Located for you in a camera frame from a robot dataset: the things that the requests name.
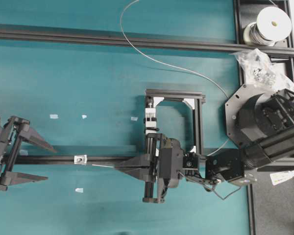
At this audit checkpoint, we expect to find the thin grey wire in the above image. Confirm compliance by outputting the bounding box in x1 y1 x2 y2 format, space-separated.
92 0 230 169

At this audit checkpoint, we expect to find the white wire clamp block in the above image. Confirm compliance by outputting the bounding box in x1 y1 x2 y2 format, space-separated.
144 103 159 135

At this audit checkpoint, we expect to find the black foam mat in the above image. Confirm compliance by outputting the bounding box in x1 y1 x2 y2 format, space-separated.
253 172 294 235

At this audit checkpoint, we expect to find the tape piece lower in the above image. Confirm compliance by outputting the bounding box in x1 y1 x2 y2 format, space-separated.
75 188 84 193

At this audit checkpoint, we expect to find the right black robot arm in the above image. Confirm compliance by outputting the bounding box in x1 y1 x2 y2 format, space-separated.
116 85 294 203

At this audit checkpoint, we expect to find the black square extrusion frame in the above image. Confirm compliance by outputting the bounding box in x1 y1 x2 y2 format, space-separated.
145 89 205 155

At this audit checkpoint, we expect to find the silver metal corner fitting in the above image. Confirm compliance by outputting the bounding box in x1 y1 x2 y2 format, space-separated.
73 155 87 165

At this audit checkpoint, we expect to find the upper black aluminium rail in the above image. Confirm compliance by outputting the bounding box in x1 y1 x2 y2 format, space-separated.
0 24 294 57

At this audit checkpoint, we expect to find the clear bag of screws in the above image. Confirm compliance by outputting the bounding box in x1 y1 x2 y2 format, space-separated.
232 48 294 92

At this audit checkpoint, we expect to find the white wire spool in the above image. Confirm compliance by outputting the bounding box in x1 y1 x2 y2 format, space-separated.
243 6 292 47

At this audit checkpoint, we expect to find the tape piece far left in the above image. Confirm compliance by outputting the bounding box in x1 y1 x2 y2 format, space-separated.
49 114 58 119

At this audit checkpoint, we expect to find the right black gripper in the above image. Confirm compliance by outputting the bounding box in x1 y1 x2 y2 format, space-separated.
114 133 184 203

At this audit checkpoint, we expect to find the lower black aluminium rail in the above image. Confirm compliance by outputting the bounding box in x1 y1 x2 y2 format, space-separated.
4 155 294 167

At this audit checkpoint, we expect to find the white glue tube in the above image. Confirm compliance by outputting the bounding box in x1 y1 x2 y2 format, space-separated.
269 170 294 186

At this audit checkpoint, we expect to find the black aluminium rail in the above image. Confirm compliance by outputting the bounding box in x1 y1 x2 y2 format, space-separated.
0 24 294 57
4 155 294 167

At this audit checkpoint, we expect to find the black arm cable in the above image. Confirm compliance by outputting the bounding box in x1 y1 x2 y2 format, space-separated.
178 171 247 201

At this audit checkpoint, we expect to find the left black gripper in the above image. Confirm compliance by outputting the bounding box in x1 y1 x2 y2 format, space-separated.
0 116 56 191

